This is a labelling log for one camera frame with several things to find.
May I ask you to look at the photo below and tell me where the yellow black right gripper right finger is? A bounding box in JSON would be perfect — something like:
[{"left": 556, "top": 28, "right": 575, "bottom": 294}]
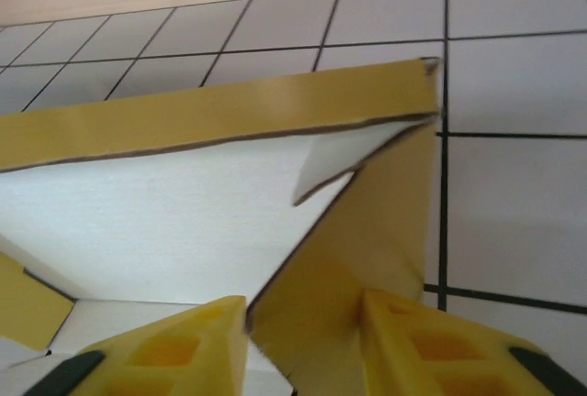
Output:
[{"left": 361, "top": 289, "right": 587, "bottom": 396}]

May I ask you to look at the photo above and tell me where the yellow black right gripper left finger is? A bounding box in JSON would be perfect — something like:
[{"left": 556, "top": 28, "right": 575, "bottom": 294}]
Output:
[{"left": 17, "top": 294, "right": 249, "bottom": 396}]

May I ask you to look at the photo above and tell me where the yellow white paper box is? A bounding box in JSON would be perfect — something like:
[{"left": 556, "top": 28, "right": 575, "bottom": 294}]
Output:
[{"left": 0, "top": 57, "right": 444, "bottom": 396}]

